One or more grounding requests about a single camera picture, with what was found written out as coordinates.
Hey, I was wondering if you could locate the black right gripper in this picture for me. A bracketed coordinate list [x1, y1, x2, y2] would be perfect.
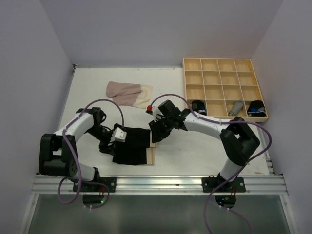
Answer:
[149, 116, 174, 142]

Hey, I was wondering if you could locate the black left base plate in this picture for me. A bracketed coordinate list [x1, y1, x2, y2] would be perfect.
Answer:
[80, 176, 117, 193]

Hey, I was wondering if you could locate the wooden compartment tray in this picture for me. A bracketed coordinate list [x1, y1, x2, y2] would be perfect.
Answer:
[182, 58, 269, 123]

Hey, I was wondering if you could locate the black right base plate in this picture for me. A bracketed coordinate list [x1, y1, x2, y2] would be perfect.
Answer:
[201, 176, 245, 193]

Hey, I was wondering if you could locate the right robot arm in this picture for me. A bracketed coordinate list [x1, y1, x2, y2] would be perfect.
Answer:
[146, 100, 260, 192]

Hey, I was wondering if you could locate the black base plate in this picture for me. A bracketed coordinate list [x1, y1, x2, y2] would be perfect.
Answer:
[80, 176, 117, 193]
[201, 176, 245, 193]

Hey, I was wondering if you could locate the black blue rolled underwear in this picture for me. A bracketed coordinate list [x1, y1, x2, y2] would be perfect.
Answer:
[247, 100, 267, 117]

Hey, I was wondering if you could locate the pink beige underwear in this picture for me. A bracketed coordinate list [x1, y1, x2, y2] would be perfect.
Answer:
[106, 81, 153, 109]

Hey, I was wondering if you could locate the black underwear tan waistband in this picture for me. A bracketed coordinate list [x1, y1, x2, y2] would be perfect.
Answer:
[112, 123, 156, 166]

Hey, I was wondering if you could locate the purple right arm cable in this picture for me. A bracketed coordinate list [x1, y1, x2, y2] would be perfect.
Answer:
[149, 93, 273, 234]

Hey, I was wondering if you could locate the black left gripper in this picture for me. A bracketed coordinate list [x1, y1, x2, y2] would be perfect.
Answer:
[86, 125, 118, 155]

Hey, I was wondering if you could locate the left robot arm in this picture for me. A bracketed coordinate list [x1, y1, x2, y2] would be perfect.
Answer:
[39, 107, 113, 192]

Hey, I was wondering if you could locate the dark rolled underwear in tray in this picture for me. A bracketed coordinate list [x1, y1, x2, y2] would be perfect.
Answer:
[192, 100, 207, 116]

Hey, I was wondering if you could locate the aluminium front rail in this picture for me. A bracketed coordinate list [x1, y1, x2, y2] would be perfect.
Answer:
[31, 175, 288, 195]

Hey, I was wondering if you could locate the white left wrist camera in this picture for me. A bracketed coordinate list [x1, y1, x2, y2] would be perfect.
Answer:
[110, 127, 127, 143]

